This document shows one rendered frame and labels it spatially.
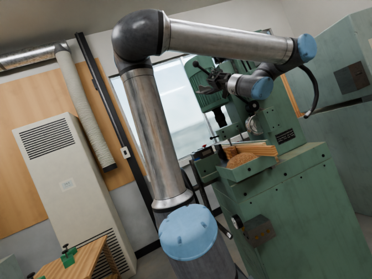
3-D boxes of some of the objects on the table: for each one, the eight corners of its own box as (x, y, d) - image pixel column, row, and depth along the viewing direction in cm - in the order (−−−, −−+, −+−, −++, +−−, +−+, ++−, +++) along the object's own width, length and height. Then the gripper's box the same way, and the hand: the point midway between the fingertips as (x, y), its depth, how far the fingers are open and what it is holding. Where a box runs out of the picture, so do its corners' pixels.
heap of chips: (225, 167, 92) (221, 160, 91) (249, 155, 94) (247, 148, 94) (232, 169, 83) (228, 161, 83) (259, 156, 85) (256, 148, 85)
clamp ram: (210, 162, 116) (205, 148, 116) (221, 157, 117) (215, 144, 117) (215, 163, 107) (208, 148, 107) (226, 158, 108) (220, 143, 108)
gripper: (240, 58, 85) (207, 57, 98) (216, 93, 82) (186, 87, 96) (246, 72, 91) (215, 70, 105) (223, 106, 88) (195, 98, 102)
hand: (203, 82), depth 102 cm, fingers open, 14 cm apart
